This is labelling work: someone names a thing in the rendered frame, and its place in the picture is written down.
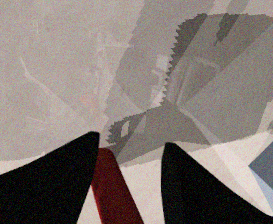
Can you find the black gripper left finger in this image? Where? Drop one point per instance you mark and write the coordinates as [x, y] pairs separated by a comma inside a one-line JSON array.
[[51, 189]]

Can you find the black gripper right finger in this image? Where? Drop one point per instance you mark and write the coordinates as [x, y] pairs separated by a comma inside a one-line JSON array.
[[192, 195]]

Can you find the dark red peg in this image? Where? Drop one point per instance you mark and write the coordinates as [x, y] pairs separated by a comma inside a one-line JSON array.
[[114, 200]]

